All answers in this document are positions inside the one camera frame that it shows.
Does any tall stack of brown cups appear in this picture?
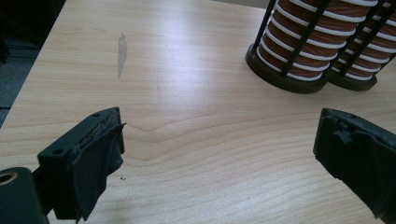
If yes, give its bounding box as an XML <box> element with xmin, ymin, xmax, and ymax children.
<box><xmin>331</xmin><ymin>0</ymin><xmax>396</xmax><ymax>82</ymax></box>

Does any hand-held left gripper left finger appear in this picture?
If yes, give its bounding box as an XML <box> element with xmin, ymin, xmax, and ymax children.
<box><xmin>36</xmin><ymin>106</ymin><xmax>127</xmax><ymax>224</ymax></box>

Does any black wire cup holder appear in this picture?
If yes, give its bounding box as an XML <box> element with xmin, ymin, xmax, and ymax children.
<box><xmin>245</xmin><ymin>0</ymin><xmax>396</xmax><ymax>95</ymax></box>

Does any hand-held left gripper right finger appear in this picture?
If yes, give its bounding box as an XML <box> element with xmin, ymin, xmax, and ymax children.
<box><xmin>312</xmin><ymin>107</ymin><xmax>396</xmax><ymax>224</ymax></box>

